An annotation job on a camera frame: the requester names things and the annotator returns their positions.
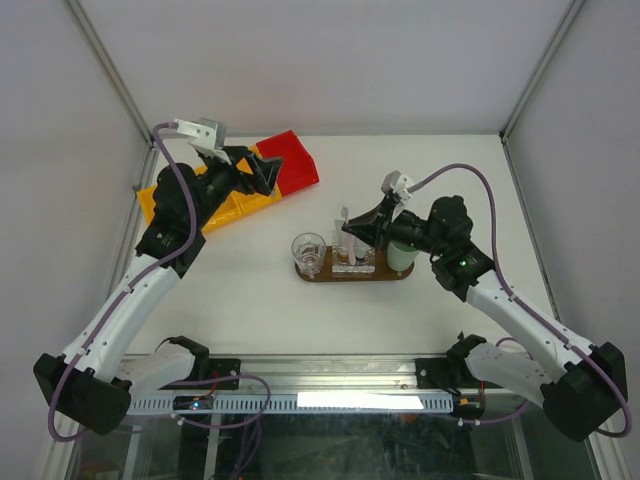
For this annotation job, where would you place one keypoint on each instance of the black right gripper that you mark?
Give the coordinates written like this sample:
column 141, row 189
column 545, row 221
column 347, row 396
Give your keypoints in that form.
column 376, row 226

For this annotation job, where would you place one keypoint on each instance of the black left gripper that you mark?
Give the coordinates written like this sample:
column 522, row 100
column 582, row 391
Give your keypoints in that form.
column 265, row 170

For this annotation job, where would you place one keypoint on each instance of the white toothpaste tube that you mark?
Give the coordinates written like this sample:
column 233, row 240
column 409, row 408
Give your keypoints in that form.
column 363, row 252
column 339, row 247

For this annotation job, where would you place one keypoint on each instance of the clear compartment organizer box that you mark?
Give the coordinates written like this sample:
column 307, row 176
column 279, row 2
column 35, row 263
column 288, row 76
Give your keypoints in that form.
column 358, row 270

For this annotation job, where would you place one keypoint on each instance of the pale green cup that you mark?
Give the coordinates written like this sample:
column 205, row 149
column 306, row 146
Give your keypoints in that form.
column 400, row 257

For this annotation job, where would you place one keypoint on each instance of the clear plastic cup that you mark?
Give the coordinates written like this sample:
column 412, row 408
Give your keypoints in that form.
column 308, row 250

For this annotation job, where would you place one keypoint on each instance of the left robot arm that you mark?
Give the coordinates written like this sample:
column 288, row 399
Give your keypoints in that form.
column 87, row 382

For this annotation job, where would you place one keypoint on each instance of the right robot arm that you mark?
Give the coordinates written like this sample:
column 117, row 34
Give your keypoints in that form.
column 577, row 384

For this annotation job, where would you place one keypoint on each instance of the yellow toothbrush bin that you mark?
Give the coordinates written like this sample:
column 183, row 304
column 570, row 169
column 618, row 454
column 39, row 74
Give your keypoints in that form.
column 249, row 204

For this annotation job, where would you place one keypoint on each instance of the yellow toothpaste bin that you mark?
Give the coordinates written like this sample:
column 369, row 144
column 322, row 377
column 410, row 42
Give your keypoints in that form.
column 229, row 211

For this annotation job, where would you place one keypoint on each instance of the oval wooden tray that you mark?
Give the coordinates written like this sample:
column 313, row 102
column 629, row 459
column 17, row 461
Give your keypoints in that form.
column 382, row 271

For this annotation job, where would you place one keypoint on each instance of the red plastic bin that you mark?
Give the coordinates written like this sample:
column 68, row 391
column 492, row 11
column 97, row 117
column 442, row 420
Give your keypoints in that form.
column 299, row 170

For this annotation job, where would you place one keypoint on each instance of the empty yellow bin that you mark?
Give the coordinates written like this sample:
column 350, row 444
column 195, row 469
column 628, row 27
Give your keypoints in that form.
column 147, row 202

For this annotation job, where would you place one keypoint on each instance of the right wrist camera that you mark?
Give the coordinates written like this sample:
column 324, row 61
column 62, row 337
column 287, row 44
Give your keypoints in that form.
column 398, row 185

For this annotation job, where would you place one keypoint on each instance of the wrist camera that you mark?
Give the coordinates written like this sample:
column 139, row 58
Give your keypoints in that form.
column 206, row 136
column 398, row 185

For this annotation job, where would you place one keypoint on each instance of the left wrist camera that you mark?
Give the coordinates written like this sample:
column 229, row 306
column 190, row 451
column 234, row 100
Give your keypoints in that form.
column 206, row 136

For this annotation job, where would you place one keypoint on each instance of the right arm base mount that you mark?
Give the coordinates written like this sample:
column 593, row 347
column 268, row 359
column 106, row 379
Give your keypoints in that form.
column 449, row 372

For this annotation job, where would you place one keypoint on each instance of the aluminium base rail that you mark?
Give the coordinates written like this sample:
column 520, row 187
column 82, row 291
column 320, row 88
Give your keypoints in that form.
column 290, row 374

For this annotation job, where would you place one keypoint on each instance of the white slotted cable duct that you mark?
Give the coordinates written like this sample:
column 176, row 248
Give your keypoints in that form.
column 300, row 403

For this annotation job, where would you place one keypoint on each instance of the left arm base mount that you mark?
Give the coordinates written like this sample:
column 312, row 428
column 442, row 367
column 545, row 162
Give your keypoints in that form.
column 206, row 366

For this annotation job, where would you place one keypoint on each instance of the left aluminium frame post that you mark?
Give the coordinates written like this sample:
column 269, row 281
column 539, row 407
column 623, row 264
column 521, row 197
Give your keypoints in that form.
column 110, row 71

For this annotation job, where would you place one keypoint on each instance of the aluminium frame post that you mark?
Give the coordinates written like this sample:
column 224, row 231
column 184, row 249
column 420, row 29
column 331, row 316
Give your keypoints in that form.
column 110, row 71
column 556, row 40

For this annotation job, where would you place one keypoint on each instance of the right aluminium frame post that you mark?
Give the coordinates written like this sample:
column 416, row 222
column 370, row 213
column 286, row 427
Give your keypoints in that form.
column 556, row 40

